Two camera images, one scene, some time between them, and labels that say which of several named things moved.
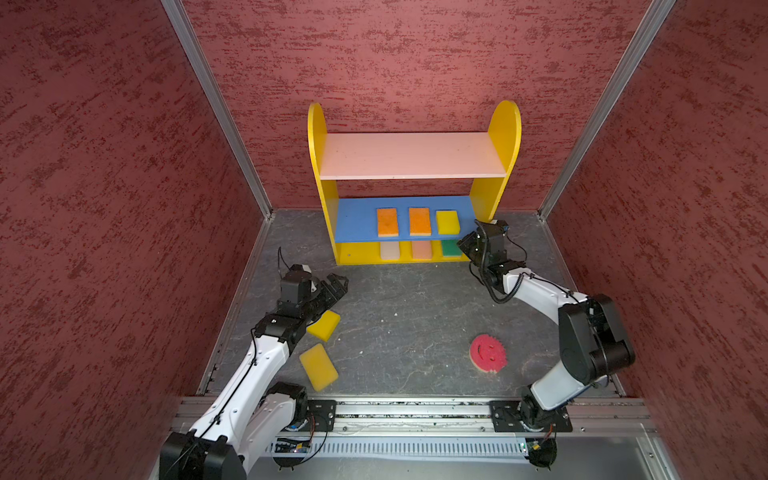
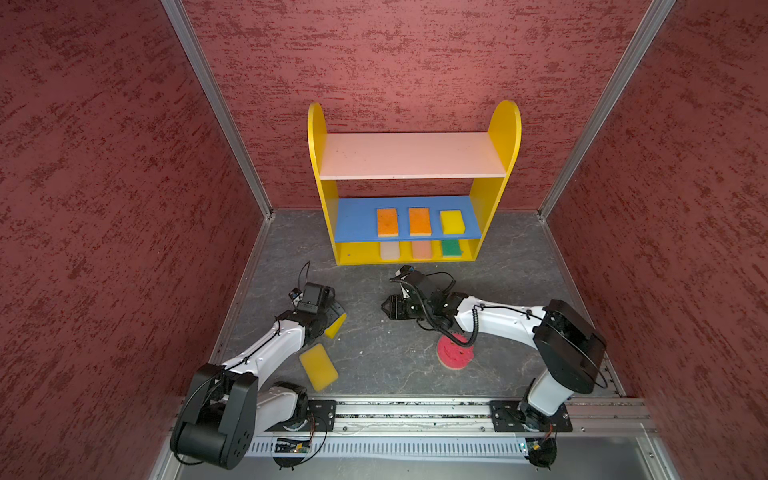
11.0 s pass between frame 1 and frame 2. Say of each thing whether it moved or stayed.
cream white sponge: stayed
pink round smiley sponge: moved
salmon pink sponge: stayed
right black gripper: moved
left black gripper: moved
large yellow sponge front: stayed
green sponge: stayed
